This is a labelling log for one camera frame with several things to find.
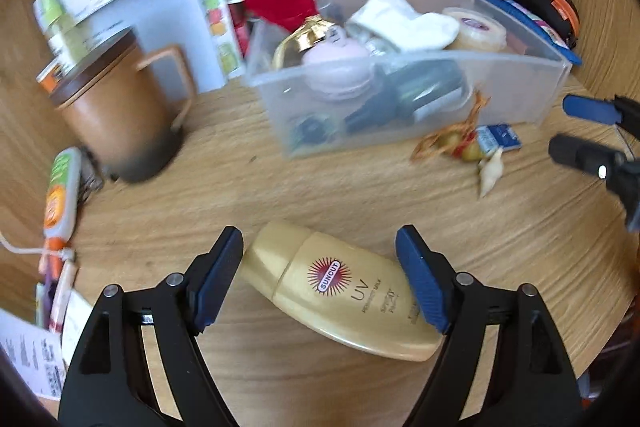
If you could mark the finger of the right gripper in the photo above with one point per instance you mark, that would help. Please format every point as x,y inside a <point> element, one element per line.
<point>619,111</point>
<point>620,175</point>

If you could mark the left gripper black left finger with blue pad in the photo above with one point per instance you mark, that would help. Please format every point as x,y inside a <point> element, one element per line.
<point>137,362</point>

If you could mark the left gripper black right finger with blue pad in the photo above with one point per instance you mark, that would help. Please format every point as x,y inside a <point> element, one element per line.
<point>532,382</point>

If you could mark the clear jar with cream lid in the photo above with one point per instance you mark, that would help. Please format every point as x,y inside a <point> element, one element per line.
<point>477,32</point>

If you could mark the gold sunscreen bottle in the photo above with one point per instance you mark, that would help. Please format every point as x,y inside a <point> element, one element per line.
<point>352,296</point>

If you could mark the dark green glass bottle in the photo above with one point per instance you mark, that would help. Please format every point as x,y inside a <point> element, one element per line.
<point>412,93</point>

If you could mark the white cloth drawstring pouch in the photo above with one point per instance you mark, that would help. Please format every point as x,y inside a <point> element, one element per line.
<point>399,25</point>

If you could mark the pink round compact case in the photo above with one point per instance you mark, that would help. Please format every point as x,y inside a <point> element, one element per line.
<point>333,73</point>

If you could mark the red velvet drawstring pouch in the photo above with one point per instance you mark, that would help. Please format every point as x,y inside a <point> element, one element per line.
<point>300,18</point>

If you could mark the white printed label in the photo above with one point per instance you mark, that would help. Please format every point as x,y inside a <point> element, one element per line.
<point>77,313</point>

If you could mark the white receipt slip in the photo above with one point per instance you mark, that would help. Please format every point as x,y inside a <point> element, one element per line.
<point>36,354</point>

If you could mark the pink lip balm stick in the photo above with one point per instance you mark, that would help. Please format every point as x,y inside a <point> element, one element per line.
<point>62,296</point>

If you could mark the blue pencil pouch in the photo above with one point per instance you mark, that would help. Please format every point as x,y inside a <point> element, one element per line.
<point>539,28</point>

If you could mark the black orange zip case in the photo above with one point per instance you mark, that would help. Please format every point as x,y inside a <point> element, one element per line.
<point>561,15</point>

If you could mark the small blue sachet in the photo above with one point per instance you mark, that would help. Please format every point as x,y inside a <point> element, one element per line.
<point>491,137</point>

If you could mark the brown ceramic mug with lid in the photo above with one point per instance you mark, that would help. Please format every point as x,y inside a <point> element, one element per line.
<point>117,108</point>

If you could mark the clear plastic storage bin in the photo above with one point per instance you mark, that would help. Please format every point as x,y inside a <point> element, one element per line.
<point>521,82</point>

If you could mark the orange tube package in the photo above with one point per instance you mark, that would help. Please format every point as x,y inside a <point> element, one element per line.
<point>49,78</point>

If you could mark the green spray bottle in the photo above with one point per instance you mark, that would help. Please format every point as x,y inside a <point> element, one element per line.
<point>66,40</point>

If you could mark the fruit sticker sheet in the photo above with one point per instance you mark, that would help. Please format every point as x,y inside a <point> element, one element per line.
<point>226,44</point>

